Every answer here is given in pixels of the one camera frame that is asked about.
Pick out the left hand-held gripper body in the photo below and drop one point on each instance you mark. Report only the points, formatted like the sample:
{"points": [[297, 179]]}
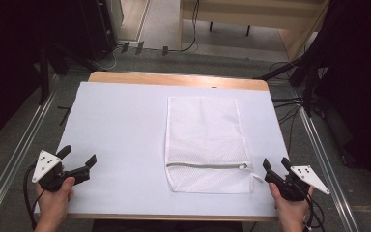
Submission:
{"points": [[46, 166]]}

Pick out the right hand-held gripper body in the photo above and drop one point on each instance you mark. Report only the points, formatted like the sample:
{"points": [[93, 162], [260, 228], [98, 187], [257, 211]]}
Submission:
{"points": [[298, 182]]}

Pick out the white mesh laundry bag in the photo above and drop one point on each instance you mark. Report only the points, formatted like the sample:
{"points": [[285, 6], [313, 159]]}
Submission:
{"points": [[206, 145]]}

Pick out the person's right hand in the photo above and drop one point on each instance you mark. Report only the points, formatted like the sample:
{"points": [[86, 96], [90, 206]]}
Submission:
{"points": [[289, 208]]}

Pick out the person's left hand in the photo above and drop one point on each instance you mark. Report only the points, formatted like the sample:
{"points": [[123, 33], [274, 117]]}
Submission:
{"points": [[54, 203]]}

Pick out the white table sheet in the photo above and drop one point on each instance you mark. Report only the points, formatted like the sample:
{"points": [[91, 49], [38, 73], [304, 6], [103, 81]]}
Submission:
{"points": [[119, 135]]}

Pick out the black tripod stand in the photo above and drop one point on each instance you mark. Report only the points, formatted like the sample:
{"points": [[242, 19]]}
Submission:
{"points": [[302, 74], [50, 61]]}

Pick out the person's dark clothing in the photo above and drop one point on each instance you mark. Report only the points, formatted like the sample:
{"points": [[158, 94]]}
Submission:
{"points": [[167, 226]]}

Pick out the dark curtain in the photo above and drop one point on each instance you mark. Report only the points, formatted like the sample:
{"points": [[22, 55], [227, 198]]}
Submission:
{"points": [[357, 80], [6, 64]]}

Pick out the wooden table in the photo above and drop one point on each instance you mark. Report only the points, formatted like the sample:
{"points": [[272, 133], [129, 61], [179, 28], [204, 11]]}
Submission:
{"points": [[174, 79]]}

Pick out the black cabinet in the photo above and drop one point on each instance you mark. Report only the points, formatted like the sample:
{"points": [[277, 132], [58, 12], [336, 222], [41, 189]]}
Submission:
{"points": [[93, 29]]}

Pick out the light wooden bench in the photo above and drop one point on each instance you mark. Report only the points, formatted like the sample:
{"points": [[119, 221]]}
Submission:
{"points": [[254, 16]]}

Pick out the aluminium floor rail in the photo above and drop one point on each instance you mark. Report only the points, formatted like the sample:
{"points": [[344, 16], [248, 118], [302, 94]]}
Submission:
{"points": [[16, 154], [323, 161]]}

